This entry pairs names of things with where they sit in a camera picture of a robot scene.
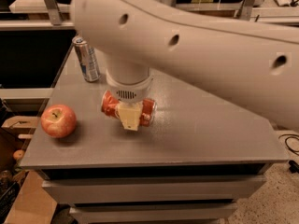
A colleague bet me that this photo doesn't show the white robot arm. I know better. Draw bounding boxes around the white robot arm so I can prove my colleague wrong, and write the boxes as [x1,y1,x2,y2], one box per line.
[70,0,299,131]

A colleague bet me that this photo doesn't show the metal shelf rail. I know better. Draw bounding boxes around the metal shelf rail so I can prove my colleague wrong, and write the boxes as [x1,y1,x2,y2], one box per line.
[0,0,299,32]

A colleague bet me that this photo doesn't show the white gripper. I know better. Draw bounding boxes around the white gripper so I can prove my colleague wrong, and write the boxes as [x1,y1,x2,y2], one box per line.
[107,68,153,131]

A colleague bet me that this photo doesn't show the black cable on floor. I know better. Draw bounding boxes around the black cable on floor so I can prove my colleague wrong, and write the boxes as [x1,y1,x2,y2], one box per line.
[278,133,299,175]

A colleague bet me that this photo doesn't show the cardboard box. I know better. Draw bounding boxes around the cardboard box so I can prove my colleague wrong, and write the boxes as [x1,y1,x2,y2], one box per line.
[4,171,57,224]

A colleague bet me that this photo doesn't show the red apple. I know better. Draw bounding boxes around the red apple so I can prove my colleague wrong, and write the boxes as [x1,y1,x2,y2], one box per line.
[40,105,77,138]

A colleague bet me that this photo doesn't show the grey drawer cabinet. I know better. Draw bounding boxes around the grey drawer cabinet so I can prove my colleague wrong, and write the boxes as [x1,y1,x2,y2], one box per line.
[21,52,288,224]

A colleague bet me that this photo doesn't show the red coke can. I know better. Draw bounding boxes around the red coke can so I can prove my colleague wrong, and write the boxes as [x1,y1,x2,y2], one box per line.
[101,91,156,128]

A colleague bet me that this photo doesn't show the silver blue energy drink can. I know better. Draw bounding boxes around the silver blue energy drink can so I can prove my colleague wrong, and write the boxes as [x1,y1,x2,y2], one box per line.
[72,35,100,82]

